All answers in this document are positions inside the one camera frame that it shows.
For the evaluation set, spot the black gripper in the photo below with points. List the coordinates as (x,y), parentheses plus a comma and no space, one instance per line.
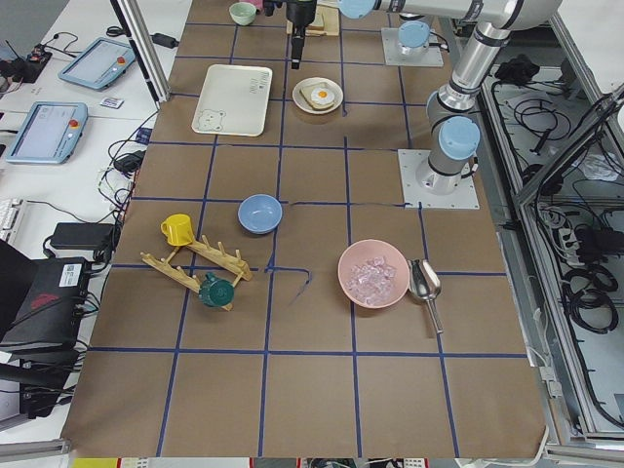
(298,13)

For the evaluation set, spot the bread slice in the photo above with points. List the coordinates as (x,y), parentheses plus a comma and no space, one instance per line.
(305,93)
(317,26)

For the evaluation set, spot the white round plate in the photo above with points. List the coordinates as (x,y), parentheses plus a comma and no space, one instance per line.
(303,105)

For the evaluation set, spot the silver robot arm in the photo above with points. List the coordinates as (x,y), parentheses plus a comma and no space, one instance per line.
(415,34)
(456,137)

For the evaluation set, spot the bread slice on plate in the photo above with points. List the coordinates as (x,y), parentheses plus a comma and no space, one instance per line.
(305,93)

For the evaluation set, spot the wooden cutting board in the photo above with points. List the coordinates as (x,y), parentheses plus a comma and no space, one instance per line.
(331,17)

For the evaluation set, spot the light green cup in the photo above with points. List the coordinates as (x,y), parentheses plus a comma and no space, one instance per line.
(242,13)

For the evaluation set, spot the fake fried egg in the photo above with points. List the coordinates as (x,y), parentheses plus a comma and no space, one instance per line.
(322,97)

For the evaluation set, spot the cream bear tray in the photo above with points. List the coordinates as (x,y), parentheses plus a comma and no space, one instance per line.
(233,101)

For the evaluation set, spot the small black power brick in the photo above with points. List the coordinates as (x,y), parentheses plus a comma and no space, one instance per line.
(164,40)

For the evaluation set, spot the blue bowl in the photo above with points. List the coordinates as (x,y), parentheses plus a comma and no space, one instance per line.
(260,213)

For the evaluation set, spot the upper blue teach pendant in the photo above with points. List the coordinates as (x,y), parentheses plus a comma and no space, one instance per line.
(99,65)

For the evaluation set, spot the blue teach pendant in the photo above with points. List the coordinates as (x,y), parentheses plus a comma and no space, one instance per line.
(49,133)
(99,65)

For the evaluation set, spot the black cloth bundle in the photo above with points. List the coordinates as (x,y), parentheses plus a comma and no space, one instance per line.
(518,71)

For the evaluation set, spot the yellow mug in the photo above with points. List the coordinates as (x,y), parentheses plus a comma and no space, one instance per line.
(178,230)

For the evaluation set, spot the pink bowl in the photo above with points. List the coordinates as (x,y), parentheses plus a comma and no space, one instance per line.
(359,253)

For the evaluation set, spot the clear ice cubes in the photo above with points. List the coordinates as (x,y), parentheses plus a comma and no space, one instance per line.
(372,282)

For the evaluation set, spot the lower blue teach pendant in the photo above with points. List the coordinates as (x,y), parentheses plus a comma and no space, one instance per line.
(49,133)

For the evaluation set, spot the brown paper table cover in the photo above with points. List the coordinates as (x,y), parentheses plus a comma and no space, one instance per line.
(293,367)

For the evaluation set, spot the dark green mug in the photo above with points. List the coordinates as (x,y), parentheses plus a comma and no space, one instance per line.
(215,291)

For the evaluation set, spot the metal scoop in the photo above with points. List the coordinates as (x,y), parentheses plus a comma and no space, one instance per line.
(425,286)

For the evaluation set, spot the black power adapter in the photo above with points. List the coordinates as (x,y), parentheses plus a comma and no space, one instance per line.
(93,237)

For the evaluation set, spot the white keyboard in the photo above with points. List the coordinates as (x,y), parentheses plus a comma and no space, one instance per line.
(12,212)

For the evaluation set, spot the black computer box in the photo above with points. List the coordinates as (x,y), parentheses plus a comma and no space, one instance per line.
(40,301)

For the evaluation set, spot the aluminium frame post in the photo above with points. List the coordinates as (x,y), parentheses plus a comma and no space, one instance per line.
(131,20)

